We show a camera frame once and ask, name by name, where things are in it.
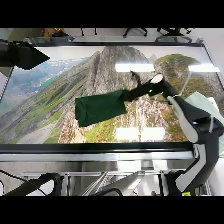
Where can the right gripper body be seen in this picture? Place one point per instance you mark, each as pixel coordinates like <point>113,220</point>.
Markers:
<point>138,91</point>

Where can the pale green garment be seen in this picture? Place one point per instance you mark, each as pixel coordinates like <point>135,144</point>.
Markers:
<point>205,101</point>

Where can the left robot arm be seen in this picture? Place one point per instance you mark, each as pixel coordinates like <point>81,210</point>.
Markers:
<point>20,55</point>

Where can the dark green T-shirt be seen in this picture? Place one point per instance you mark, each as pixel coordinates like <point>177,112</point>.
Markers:
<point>100,107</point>

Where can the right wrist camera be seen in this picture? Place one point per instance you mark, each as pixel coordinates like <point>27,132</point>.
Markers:
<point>136,78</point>

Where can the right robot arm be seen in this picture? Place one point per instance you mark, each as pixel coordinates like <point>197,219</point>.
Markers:
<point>203,133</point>

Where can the silver frame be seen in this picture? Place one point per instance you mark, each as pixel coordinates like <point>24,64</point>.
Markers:
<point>100,156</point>

